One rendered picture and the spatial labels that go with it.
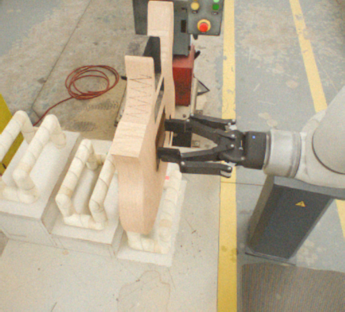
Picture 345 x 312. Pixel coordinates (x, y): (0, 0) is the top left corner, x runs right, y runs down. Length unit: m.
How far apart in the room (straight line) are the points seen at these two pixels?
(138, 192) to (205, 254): 0.42
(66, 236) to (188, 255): 0.32
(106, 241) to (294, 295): 1.29
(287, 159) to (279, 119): 1.99
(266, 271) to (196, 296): 1.09
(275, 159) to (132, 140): 0.27
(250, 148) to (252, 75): 2.34
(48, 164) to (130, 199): 0.40
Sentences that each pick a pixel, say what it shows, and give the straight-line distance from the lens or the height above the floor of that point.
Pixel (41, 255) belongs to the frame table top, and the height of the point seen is 0.93.
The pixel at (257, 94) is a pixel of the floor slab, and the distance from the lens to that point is 2.80.
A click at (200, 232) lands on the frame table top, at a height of 0.93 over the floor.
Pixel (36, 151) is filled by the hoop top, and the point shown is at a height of 1.21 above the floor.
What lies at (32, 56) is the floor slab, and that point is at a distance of 3.37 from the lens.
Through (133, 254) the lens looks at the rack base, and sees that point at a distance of 0.94.
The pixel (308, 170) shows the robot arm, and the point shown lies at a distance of 0.65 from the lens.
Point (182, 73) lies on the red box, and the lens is 1.99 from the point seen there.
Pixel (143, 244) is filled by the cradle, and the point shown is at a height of 0.98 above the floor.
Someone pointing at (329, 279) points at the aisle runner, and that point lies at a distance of 2.07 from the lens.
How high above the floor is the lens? 1.81
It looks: 49 degrees down
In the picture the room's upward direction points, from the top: straight up
